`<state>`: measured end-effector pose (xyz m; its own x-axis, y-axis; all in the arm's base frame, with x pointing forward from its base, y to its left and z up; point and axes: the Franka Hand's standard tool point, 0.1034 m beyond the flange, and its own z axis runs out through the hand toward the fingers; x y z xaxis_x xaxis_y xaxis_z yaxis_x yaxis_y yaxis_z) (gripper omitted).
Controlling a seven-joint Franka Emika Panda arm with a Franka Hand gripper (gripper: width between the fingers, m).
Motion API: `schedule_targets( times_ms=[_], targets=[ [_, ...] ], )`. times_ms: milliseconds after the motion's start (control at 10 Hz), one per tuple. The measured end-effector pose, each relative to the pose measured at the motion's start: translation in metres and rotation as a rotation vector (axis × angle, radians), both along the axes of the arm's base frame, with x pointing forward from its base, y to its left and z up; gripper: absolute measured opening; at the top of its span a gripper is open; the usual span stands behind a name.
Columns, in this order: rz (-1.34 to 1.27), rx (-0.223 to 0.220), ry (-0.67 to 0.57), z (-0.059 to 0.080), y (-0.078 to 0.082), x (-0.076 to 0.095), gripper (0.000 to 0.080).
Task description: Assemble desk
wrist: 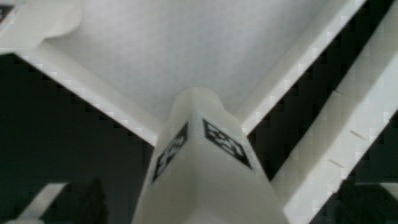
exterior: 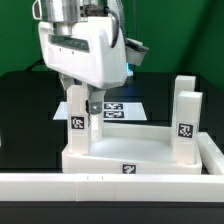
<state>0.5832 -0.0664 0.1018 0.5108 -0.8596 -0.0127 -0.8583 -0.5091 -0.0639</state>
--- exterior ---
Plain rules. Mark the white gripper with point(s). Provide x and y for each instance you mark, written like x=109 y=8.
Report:
x=88 y=56

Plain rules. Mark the white desk top tray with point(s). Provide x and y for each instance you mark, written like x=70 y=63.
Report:
x=129 y=149

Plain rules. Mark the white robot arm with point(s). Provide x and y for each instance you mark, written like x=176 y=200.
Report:
x=63 y=14

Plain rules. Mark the sheet of fiducial tags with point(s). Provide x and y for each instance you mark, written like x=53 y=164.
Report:
x=113 y=111

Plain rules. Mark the white L-shaped fence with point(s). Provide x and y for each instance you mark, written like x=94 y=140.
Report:
x=170 y=183

